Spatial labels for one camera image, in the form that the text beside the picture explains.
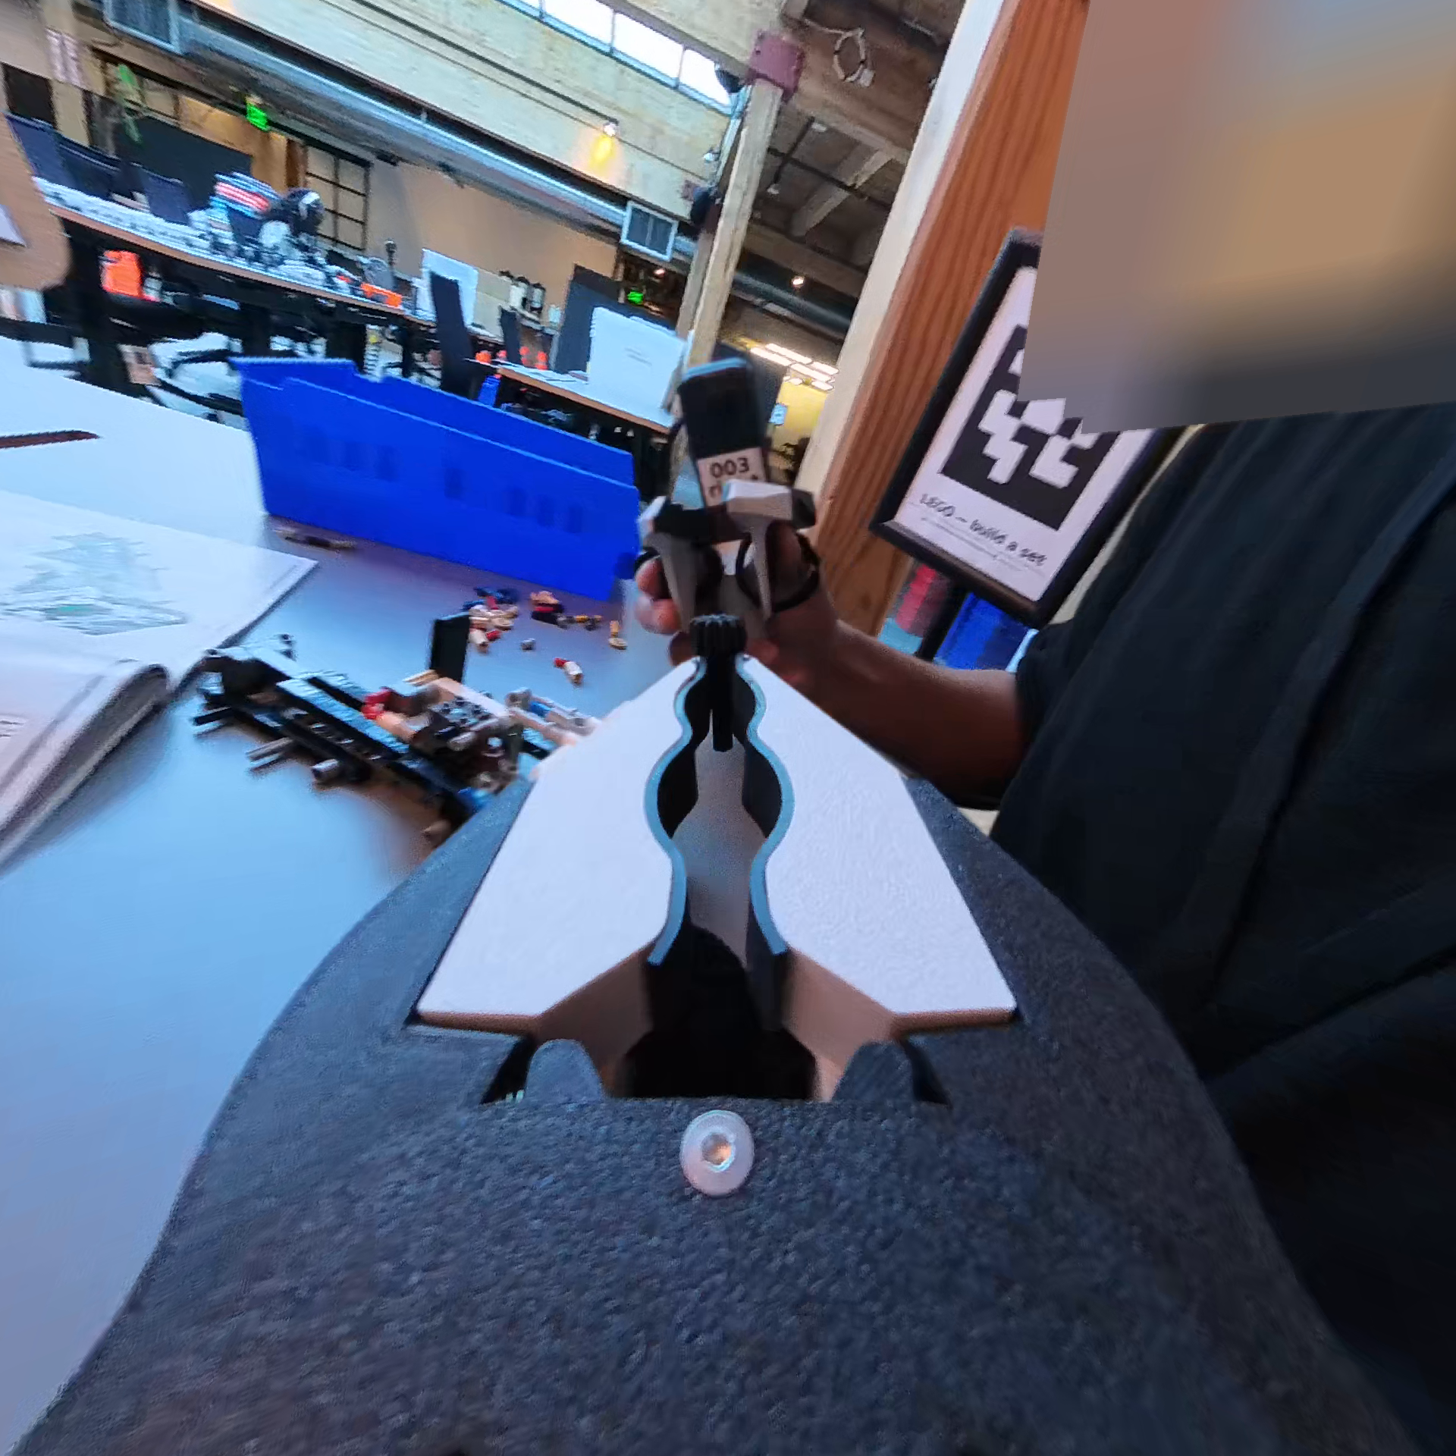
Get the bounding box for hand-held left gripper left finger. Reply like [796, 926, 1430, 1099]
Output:
[412, 660, 697, 1094]

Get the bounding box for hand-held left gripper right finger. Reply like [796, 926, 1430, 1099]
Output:
[739, 658, 1018, 1094]

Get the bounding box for black lego gear axle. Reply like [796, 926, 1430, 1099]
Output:
[691, 612, 746, 754]

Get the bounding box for lego truck model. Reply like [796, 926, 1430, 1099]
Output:
[193, 615, 606, 843]

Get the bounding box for lego instruction booklet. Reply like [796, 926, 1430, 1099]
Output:
[0, 490, 320, 854]

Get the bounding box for person's right forearm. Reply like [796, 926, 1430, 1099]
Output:
[788, 618, 1026, 814]

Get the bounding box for scattered coloured lego pieces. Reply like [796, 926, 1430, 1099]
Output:
[457, 585, 631, 685]

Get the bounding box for person's right hand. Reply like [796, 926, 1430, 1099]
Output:
[631, 533, 843, 685]

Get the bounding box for pale timber column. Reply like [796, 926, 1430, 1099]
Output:
[676, 69, 788, 367]

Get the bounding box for framed black white marker sign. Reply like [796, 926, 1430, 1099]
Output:
[870, 232, 1186, 630]

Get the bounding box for blue plastic bin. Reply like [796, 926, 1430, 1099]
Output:
[232, 359, 644, 606]

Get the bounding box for person in black shirt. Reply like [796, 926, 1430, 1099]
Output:
[990, 408, 1456, 1456]

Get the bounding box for grey ceiling pipe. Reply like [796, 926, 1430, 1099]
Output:
[181, 23, 706, 257]

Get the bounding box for background workbench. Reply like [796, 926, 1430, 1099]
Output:
[36, 172, 434, 375]

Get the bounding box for wooden document board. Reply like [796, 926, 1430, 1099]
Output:
[0, 116, 72, 294]

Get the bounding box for brown wooden post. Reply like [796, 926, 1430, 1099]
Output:
[796, 0, 1093, 633]

